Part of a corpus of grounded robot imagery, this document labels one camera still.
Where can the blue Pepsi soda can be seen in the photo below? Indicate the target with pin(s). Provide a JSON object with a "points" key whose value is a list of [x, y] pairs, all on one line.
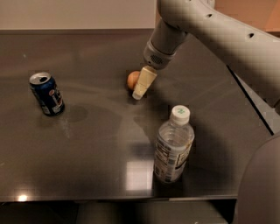
{"points": [[46, 91]]}

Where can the orange fruit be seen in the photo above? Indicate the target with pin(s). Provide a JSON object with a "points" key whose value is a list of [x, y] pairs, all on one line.
{"points": [[132, 79]]}

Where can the grey side table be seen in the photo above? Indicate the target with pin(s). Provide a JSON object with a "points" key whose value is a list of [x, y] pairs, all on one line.
{"points": [[269, 117]]}

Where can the clear plastic water bottle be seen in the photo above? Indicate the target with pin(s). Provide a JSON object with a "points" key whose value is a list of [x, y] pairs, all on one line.
{"points": [[174, 142]]}

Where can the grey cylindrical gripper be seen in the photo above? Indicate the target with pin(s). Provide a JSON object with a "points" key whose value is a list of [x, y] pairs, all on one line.
{"points": [[156, 59]]}

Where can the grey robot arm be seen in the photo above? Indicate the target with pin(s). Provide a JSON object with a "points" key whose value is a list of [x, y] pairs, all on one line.
{"points": [[214, 58]]}

